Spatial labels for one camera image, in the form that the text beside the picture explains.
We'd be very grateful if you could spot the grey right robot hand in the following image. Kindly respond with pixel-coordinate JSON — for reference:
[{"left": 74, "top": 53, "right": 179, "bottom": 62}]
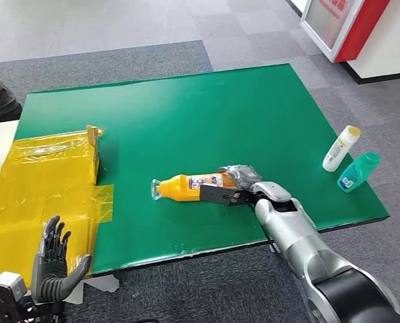
[{"left": 199, "top": 164, "right": 264, "bottom": 207}]

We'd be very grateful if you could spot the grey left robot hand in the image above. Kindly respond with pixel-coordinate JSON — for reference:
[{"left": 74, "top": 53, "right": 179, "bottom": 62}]
[{"left": 30, "top": 215, "right": 92, "bottom": 304}]

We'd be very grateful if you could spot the orange bottle with clear cap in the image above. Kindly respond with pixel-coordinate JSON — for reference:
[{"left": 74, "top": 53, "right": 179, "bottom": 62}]
[{"left": 151, "top": 172, "right": 237, "bottom": 203}]

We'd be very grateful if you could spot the white bottle with yellow cap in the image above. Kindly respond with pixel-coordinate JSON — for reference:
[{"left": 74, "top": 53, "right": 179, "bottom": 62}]
[{"left": 322, "top": 125, "right": 362, "bottom": 173}]

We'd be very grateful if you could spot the teal plastic bottle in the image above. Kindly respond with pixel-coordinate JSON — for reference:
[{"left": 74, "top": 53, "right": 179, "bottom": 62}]
[{"left": 337, "top": 151, "right": 382, "bottom": 193}]

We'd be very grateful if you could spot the green table mat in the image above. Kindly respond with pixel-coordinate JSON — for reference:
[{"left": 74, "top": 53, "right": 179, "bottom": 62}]
[{"left": 14, "top": 63, "right": 390, "bottom": 275}]

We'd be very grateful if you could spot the yellow plastic wrapped box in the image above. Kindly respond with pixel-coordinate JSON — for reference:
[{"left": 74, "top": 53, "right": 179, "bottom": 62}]
[{"left": 0, "top": 125, "right": 114, "bottom": 298}]

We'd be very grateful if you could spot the person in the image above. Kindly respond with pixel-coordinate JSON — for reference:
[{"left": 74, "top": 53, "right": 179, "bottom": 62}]
[{"left": 0, "top": 57, "right": 24, "bottom": 149}]

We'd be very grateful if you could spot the red and white cabinet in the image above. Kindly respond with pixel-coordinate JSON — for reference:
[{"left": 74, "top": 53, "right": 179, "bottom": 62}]
[{"left": 299, "top": 0, "right": 400, "bottom": 85}]

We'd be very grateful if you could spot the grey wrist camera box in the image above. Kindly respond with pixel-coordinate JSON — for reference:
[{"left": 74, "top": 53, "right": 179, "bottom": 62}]
[{"left": 0, "top": 272, "right": 28, "bottom": 323}]

